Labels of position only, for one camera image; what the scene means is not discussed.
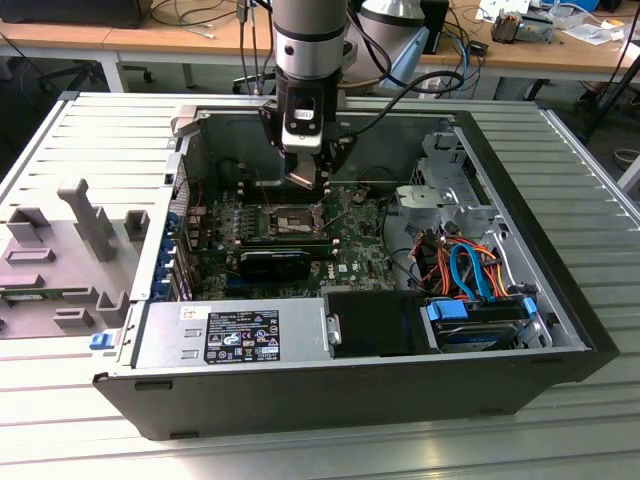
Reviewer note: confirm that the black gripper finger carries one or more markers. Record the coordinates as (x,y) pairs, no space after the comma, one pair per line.
(270,125)
(324,170)

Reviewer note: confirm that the silver CPU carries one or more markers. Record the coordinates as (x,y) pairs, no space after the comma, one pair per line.
(301,181)

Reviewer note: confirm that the metal locking lever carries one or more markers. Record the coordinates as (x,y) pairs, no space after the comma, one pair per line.
(265,195)

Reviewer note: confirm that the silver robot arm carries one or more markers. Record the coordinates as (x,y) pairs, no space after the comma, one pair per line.
(310,30)

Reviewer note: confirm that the CPU socket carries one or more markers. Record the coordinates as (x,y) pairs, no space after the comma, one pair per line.
(295,220)

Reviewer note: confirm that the black RAM slot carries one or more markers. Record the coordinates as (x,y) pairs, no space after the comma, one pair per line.
(250,193)
(250,198)
(250,184)
(250,188)

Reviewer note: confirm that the round coin battery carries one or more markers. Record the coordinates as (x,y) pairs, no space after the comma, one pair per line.
(359,195)

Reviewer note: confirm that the green RAM stick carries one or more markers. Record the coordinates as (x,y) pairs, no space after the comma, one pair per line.
(30,299)
(285,244)

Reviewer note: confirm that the green motherboard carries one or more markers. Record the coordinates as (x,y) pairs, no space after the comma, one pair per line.
(360,250)

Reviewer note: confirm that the white power strip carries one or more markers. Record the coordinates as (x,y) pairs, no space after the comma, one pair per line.
(430,89)

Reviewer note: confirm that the black graphics card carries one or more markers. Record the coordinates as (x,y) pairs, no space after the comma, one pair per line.
(275,267)

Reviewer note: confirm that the wooden desk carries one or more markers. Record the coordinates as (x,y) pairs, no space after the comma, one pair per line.
(175,37)
(550,52)

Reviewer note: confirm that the silver power supply unit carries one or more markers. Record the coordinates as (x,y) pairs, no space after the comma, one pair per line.
(300,325)

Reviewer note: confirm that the silver drive cage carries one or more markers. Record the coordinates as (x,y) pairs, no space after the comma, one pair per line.
(475,220)

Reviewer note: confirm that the black power adapter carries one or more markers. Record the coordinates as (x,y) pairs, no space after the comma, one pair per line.
(477,48)

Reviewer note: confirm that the black plastic shroud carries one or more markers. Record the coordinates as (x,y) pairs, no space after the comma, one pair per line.
(375,325)

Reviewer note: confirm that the metal heat sink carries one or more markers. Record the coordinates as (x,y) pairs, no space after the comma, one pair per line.
(505,27)

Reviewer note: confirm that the white cardboard box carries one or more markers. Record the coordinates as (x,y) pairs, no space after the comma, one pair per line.
(500,10)

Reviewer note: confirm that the silver metal part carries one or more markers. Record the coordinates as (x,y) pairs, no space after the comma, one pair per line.
(537,30)

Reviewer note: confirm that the black flat device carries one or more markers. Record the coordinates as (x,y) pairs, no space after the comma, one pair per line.
(75,12)

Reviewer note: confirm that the hard disk with blue carrier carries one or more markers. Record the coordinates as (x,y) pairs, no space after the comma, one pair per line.
(475,341)

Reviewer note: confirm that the black PC case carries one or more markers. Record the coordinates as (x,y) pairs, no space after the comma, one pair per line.
(300,400)

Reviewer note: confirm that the grey parts rack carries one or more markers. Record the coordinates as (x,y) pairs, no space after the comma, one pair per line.
(75,280)

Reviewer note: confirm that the clear plastic bag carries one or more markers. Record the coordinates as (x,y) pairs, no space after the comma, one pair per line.
(592,32)

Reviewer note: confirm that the blue case latch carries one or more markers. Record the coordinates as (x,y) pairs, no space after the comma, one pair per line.
(100,341)

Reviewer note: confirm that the black tripod leg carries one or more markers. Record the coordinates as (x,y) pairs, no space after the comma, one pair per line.
(607,100)

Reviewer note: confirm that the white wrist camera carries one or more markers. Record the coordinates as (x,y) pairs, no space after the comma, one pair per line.
(300,137)

